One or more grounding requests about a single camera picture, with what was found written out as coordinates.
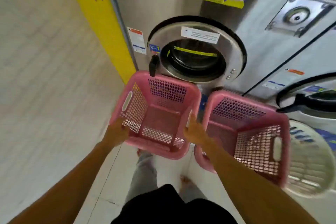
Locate person's right hand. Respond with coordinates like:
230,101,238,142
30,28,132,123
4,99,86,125
183,113,215,148

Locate person's left hand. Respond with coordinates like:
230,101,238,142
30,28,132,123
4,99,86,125
104,117,131,148

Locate pink plastic laundry basket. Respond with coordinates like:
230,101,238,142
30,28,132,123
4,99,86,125
109,71,202,161
194,90,291,188

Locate cream round plastic basket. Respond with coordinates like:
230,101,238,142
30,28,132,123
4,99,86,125
282,119,336,197

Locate person's right forearm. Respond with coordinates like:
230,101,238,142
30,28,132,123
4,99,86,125
202,140,320,224

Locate person's left forearm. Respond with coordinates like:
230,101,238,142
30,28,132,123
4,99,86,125
8,137,121,224

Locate person's right foot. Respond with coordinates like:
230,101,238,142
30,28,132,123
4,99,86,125
180,175,195,188

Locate stainless steel washing machine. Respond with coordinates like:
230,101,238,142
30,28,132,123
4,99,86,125
243,21,336,153
101,0,336,117

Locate blue label strip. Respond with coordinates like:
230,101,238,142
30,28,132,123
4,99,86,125
314,128,336,151
199,94,208,117

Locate light grey trousers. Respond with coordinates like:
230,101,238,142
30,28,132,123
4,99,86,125
125,153,208,203

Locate black shirt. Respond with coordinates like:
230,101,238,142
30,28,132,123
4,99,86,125
111,184,238,224

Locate round steel washer door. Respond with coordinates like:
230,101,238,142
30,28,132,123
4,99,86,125
275,73,336,127
147,16,248,84

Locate white warning sticker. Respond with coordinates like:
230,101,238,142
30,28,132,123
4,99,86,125
262,68,305,90
127,26,147,55

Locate white door sticker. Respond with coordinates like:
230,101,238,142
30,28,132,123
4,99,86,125
180,26,221,44

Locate metal lock plate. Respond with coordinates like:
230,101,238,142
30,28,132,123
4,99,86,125
265,0,335,39

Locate black door handle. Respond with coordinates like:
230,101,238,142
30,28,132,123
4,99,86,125
276,92,315,113
149,54,160,77

